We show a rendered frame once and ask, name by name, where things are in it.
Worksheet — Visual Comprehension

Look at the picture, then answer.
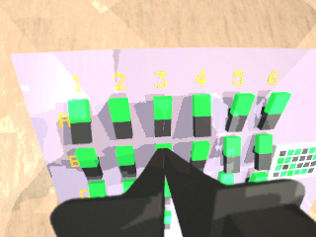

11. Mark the pale lavender switch panel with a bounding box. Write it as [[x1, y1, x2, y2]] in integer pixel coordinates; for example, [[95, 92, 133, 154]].
[[11, 47, 316, 213]]

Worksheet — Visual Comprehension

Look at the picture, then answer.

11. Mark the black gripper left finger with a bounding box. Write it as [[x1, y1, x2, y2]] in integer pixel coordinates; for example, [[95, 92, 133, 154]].
[[49, 148, 165, 237]]

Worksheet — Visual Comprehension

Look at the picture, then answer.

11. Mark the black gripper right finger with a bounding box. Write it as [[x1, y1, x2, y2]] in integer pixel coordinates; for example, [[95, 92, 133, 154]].
[[163, 148, 306, 237]]

